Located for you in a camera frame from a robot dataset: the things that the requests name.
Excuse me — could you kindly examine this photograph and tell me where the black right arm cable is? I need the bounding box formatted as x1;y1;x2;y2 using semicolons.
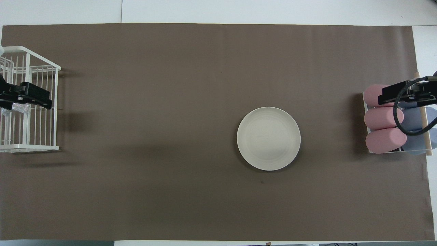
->
393;77;437;136

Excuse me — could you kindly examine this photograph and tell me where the white wire dish rack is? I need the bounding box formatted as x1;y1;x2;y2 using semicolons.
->
0;46;61;153

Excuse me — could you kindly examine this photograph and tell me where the pink plastic cup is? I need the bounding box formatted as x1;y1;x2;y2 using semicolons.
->
363;84;396;107
364;107;405;131
365;128;407;154

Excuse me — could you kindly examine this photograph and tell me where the cream round plate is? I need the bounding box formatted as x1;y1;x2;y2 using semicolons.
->
237;107;301;171

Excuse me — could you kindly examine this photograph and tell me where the clear plastic bag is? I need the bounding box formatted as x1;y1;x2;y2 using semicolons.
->
2;102;31;118

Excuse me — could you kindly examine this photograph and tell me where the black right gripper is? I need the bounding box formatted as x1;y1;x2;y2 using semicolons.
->
378;71;437;107

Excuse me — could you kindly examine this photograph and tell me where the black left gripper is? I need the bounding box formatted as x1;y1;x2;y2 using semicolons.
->
0;74;53;110

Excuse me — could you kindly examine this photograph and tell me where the white cup holder rack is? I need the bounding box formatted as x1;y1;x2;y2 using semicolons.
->
363;72;433;156

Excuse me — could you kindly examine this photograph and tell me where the brown table mat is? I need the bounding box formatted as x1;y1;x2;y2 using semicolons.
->
0;23;436;241

